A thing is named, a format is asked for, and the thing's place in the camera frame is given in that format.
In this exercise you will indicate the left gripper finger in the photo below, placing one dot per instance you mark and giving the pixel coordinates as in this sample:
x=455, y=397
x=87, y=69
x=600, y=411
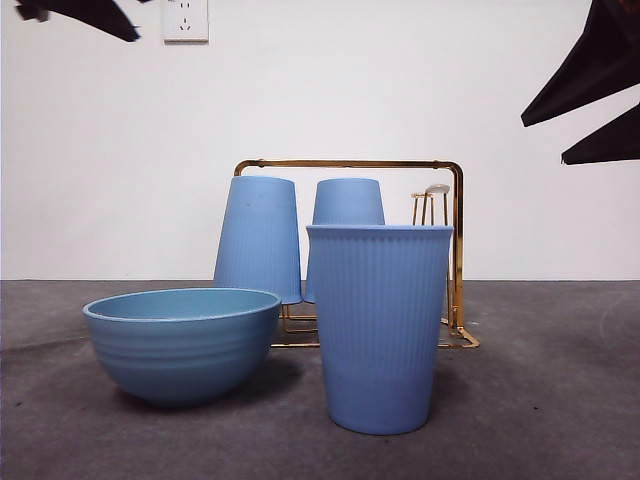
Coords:
x=107, y=17
x=32, y=11

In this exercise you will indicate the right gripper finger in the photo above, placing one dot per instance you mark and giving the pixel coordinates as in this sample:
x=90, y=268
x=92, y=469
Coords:
x=600, y=60
x=610, y=145

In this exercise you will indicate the blue ribbed plastic cup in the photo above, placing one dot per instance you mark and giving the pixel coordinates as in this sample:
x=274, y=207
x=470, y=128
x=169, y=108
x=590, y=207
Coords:
x=257, y=235
x=348, y=202
x=380, y=325

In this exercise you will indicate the light blue ribbed bowl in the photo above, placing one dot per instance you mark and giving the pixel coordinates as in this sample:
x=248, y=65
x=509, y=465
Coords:
x=185, y=355

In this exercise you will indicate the white wall socket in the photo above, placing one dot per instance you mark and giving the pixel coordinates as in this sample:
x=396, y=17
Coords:
x=185, y=20

